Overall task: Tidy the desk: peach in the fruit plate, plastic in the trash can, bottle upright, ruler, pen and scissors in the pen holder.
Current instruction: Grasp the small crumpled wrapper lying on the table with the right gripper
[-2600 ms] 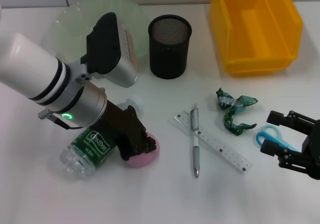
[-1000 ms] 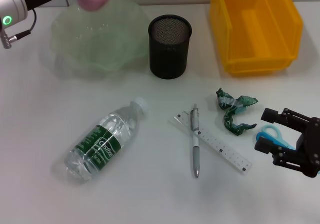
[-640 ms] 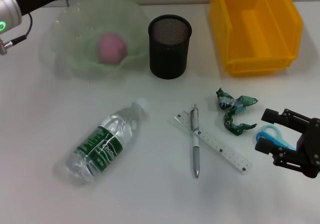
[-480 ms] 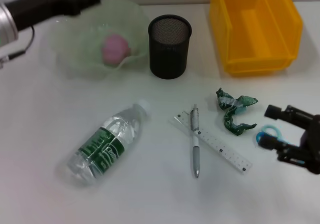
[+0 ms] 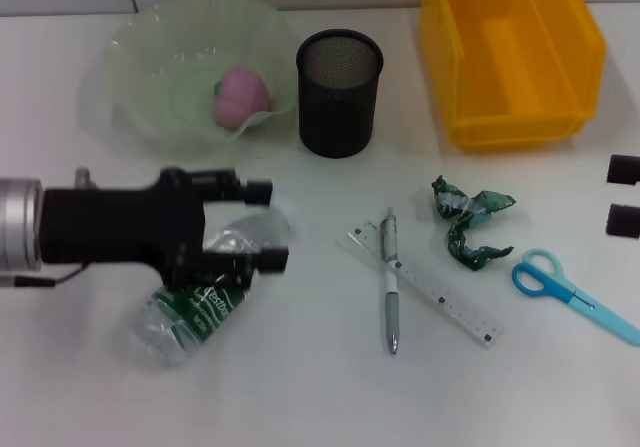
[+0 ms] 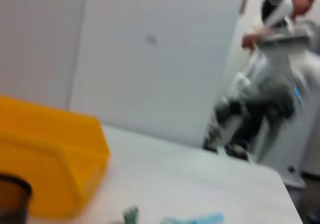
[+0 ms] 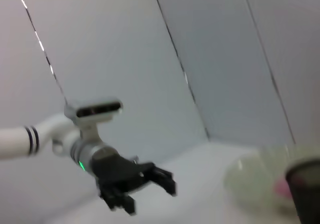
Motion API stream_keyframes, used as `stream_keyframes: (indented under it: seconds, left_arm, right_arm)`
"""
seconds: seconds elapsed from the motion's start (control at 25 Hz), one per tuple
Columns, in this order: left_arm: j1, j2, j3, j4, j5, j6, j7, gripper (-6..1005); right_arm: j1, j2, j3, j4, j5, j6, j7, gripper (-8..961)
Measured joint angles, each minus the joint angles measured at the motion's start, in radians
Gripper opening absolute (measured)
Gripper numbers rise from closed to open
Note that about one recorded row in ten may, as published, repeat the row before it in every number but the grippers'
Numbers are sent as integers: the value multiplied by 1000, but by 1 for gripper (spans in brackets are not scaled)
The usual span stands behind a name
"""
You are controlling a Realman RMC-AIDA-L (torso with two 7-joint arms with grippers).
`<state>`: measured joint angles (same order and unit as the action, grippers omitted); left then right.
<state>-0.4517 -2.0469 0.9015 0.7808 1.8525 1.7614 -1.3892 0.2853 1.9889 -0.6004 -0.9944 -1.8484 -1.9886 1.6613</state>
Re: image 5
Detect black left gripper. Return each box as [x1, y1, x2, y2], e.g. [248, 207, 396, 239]
[42, 167, 291, 288]

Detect blue scissors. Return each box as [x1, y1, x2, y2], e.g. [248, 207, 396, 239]
[510, 247, 640, 347]

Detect clear plastic water bottle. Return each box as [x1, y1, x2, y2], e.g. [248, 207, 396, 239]
[130, 211, 291, 368]

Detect white grey pen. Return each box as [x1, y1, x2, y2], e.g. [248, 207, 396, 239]
[378, 206, 402, 357]

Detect green plastic wrapper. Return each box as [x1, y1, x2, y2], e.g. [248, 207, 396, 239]
[430, 174, 517, 272]

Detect clear plastic ruler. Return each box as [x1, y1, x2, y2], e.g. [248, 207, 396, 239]
[347, 220, 505, 351]

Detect black mesh pen holder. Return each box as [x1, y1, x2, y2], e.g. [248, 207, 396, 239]
[294, 28, 385, 159]

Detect pink peach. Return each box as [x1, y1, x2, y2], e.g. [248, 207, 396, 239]
[213, 65, 275, 129]

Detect green translucent fruit plate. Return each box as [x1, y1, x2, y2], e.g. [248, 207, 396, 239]
[79, 0, 297, 161]

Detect yellow plastic bin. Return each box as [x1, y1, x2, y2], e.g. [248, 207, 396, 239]
[417, 0, 608, 154]

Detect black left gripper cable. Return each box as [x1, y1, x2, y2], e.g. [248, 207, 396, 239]
[0, 265, 86, 289]

